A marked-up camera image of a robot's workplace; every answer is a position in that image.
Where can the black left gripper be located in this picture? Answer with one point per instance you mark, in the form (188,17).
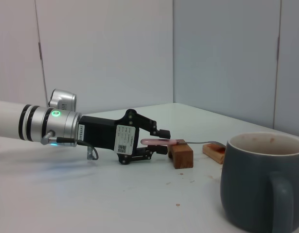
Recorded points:
(100,133)

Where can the grey ceramic cup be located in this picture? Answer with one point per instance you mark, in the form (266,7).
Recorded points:
(249,189)

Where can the dark brown arched wooden block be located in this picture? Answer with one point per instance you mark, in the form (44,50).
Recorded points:
(182,156)

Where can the light wooden block red stain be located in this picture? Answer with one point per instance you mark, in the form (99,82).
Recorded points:
(213,153)

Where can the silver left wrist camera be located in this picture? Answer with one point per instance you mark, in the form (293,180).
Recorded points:
(64,100)

